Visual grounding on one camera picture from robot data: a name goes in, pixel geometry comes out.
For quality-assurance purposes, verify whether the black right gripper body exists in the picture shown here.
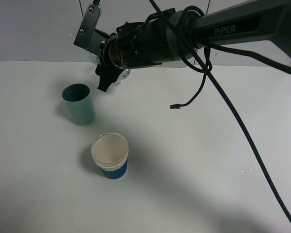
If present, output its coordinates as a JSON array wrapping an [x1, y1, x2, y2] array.
[[95, 21, 170, 75]]

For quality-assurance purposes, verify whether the black camera cable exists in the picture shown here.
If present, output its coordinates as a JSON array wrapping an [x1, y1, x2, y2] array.
[[147, 0, 291, 233]]

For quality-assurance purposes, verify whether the tall clear drinking glass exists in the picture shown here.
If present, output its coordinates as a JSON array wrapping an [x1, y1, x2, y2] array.
[[110, 74, 123, 87]]

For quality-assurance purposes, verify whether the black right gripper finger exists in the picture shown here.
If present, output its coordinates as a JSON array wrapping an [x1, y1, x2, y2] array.
[[97, 64, 124, 92]]

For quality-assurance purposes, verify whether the teal plastic cup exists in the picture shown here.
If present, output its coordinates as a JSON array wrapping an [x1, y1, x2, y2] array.
[[62, 83, 95, 126]]

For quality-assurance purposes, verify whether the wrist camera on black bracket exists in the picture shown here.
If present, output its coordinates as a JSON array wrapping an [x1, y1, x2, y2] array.
[[73, 0, 111, 57]]

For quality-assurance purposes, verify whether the clear bottle with green label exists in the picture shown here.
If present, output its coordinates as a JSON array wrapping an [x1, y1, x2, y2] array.
[[68, 30, 131, 81]]

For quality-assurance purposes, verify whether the blue sleeved paper cup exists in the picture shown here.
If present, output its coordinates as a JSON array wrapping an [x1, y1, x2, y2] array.
[[91, 133, 129, 180]]

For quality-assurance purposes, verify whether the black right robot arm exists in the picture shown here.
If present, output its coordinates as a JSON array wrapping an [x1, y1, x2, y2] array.
[[96, 0, 291, 91]]

